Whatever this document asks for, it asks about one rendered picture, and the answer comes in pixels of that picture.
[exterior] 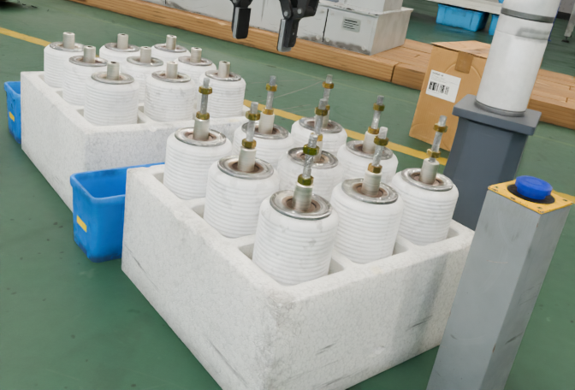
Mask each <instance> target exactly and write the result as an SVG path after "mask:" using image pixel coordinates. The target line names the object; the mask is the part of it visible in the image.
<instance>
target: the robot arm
mask: <svg viewBox="0 0 575 390"><path fill-rule="evenodd" d="M230 1H231V2H232V4H233V5H234V10H233V17H232V24H231V29H232V32H233V37H234V38H237V39H243V38H247V35H248V29H249V23H250V16H251V10H252V9H251V8H248V6H249V5H250V4H251V3H252V0H230ZM279 1H280V5H281V8H282V15H283V17H284V19H281V23H280V29H279V35H278V41H277V46H276V49H277V50H278V51H280V52H288V51H290V50H291V49H292V47H294V45H295V43H296V38H297V32H298V27H299V21H300V20H301V19H302V18H306V17H312V16H314V15H315V14H316V12H317V6H318V3H319V0H279ZM560 1H561V0H504V2H503V4H502V6H501V12H500V15H499V19H498V21H497V25H496V29H495V34H494V37H493V40H492V44H491V46H490V50H489V55H488V58H487V62H486V64H485V68H484V71H483V76H482V79H481V82H480V85H479V88H478V92H477V97H476V100H475V103H474V104H475V105H476V106H477V107H478V108H479V109H482V110H485V111H488V112H490V113H493V114H497V115H504V116H510V117H522V116H524V115H525V110H526V107H527V104H528V102H529V99H530V96H531V92H532V89H533V86H534V83H535V80H536V76H537V73H538V70H539V67H540V64H541V61H542V57H543V54H544V51H545V48H546V45H547V42H548V37H549V34H550V32H551V29H552V26H553V24H554V23H553V22H554V18H555V16H556V13H557V10H558V8H559V6H560Z"/></svg>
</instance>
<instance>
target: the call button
mask: <svg viewBox="0 0 575 390"><path fill-rule="evenodd" d="M515 186H516V187H517V192H519V193H520V194H522V195H524V196H526V197H528V198H534V199H545V198H546V196H548V195H550V194H551V192H552V189H553V187H552V186H551V185H550V184H549V183H548V182H547V181H545V180H541V179H538V178H536V177H532V176H527V175H522V176H519V177H517V179H516V181H515Z"/></svg>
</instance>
